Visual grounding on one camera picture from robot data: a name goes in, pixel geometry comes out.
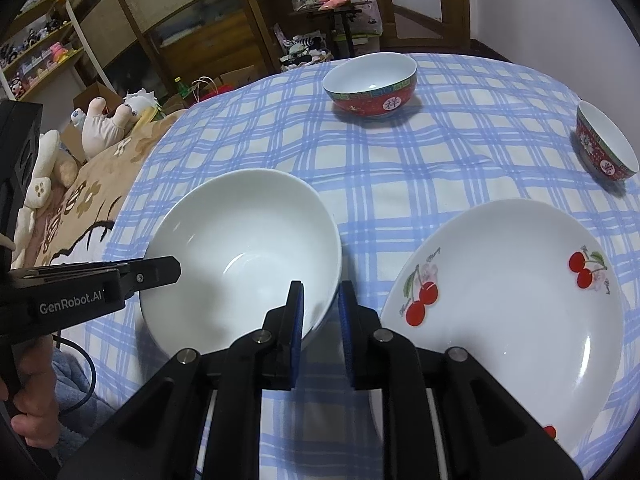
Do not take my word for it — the black cable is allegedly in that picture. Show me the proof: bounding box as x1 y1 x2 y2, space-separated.
52 335 97 413

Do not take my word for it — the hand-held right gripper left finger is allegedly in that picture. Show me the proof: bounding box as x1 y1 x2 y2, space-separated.
57 280 307 480

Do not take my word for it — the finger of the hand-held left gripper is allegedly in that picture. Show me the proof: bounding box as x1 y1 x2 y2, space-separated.
10 259 146 277
117 256 182 302

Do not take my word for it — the closed cardboard box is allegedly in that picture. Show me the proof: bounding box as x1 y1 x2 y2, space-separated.
220 65 258 88

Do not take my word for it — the wooden wardrobe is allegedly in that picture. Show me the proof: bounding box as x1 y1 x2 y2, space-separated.
102 0 351 106

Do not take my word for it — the open cardboard box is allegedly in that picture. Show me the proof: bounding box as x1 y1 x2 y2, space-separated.
74 81 131 111

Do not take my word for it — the red paper bag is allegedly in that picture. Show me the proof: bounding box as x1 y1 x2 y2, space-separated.
192 76 233 103

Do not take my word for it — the pink white plush doll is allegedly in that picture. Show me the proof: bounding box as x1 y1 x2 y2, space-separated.
70 95 138 161

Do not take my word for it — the cream plush toy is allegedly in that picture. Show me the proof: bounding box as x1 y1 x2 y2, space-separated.
12 130 78 268

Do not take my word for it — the person's left hand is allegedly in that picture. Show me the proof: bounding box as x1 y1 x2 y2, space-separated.
11 335 59 448

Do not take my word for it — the red patterned bowl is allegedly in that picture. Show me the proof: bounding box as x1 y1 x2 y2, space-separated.
575 100 640 182
322 52 418 119

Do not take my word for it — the wooden door frame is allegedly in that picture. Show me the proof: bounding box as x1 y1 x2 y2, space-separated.
367 0 473 53

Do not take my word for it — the small black table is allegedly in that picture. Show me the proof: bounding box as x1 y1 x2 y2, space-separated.
290 0 378 58

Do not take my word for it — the basket of small things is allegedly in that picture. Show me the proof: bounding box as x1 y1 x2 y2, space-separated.
280 30 333 71

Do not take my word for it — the brown printed blanket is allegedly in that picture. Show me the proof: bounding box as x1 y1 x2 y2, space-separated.
10 107 186 266

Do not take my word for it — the blue checkered cloth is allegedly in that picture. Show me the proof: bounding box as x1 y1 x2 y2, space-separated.
82 52 640 480

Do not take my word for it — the white haired plush toy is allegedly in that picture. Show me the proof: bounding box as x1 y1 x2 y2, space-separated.
122 89 161 121

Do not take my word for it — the white cherry plate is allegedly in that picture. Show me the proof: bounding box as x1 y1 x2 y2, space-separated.
367 199 627 466

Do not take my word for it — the large white bowl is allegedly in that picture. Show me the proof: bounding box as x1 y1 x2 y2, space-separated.
138 169 343 361

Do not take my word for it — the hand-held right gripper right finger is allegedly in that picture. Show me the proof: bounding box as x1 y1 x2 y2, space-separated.
337 280 586 480

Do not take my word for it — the white toy shelf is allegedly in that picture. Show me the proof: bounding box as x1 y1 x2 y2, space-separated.
0 0 111 106

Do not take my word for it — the blue fleece clothing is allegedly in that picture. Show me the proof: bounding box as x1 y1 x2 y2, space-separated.
50 345 131 466

